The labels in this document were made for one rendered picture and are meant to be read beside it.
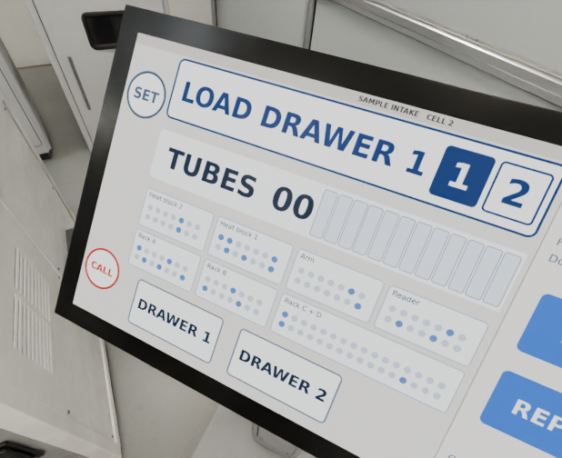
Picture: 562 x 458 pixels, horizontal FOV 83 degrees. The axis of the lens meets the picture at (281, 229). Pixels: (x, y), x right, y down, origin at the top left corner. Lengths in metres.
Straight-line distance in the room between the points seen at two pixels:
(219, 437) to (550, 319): 1.11
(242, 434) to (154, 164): 1.07
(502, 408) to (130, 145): 0.36
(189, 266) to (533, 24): 0.88
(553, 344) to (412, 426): 0.11
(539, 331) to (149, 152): 0.33
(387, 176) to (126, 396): 1.27
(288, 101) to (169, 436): 1.20
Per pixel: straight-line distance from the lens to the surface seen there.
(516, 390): 0.30
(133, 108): 0.34
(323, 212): 0.25
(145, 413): 1.36
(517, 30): 0.99
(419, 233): 0.25
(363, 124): 0.26
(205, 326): 0.31
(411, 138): 0.25
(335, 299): 0.26
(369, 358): 0.28
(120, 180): 0.34
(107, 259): 0.35
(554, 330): 0.29
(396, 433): 0.31
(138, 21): 0.36
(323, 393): 0.30
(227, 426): 1.27
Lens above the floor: 1.29
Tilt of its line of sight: 48 degrees down
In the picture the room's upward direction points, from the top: 7 degrees clockwise
